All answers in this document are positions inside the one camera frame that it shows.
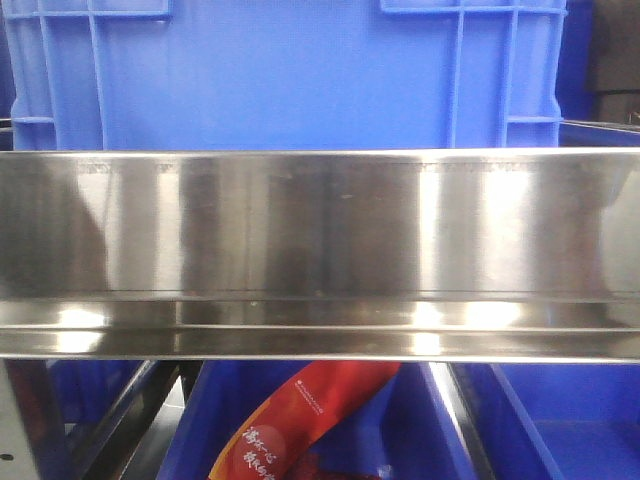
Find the blue bin lower middle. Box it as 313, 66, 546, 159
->
158, 360, 476, 479

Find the blue bin lower right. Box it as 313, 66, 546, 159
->
454, 364, 639, 479

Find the blue bin on shelf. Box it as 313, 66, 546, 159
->
1, 1, 567, 150

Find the red snack package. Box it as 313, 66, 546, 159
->
208, 360, 400, 479

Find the stainless steel shelf rail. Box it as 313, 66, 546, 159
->
1, 148, 639, 363

